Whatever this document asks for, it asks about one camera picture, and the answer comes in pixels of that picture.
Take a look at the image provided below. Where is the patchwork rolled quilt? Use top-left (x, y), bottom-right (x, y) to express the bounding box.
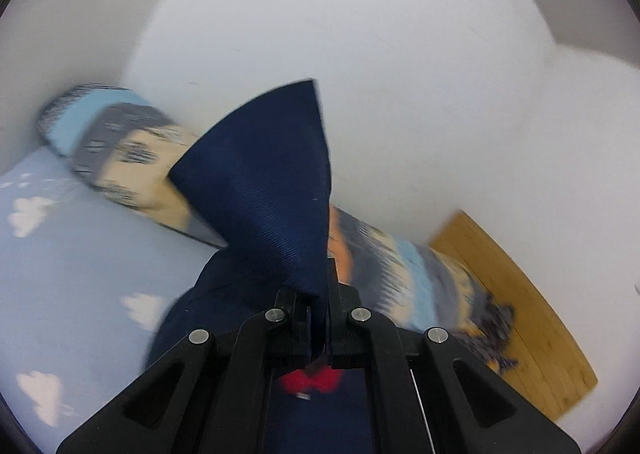
top-left (36, 84), bottom-right (500, 365)

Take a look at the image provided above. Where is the navy work jacket red collar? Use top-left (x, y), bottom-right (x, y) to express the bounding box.
top-left (149, 80), bottom-right (372, 453)

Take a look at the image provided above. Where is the dark patterned pillow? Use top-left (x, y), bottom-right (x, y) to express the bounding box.
top-left (458, 296), bottom-right (518, 376)

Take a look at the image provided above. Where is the wooden headboard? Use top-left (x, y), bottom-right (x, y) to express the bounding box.
top-left (431, 211), bottom-right (598, 420)

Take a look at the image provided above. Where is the light blue cloud bedsheet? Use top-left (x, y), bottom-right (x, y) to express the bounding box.
top-left (1, 148), bottom-right (213, 453)

